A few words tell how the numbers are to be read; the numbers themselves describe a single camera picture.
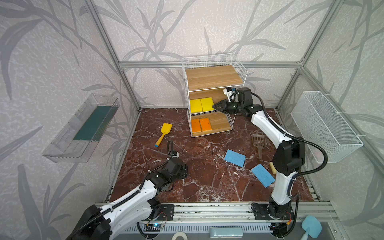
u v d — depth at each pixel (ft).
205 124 3.52
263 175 2.79
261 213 2.39
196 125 3.53
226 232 2.12
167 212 2.42
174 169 2.07
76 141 2.10
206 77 2.53
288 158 1.65
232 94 2.57
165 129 3.54
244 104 2.25
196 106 2.79
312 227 2.27
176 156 2.53
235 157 3.01
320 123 2.18
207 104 2.83
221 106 2.54
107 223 1.35
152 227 2.37
